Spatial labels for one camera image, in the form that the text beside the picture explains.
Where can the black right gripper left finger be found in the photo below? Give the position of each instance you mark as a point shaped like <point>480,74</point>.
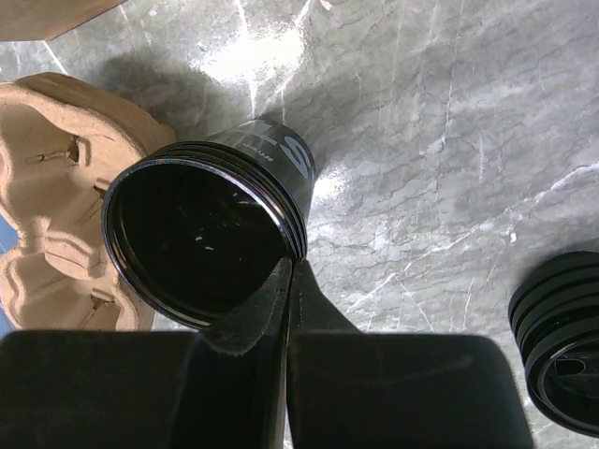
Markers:
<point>242,329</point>

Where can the blue alphabet placemat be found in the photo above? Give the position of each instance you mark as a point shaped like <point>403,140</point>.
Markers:
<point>9,250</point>

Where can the black cup stack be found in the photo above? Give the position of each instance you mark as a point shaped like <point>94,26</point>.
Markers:
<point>197,227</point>

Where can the brown paper bag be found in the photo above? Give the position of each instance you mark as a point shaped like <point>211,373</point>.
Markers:
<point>23,20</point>

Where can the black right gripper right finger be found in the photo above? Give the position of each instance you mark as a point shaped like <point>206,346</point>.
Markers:
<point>324,372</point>

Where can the black lid stack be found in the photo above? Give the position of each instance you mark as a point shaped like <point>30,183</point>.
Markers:
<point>554,318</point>

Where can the brown pulp cup carrier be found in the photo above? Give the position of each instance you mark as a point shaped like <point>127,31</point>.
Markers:
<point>63,141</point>

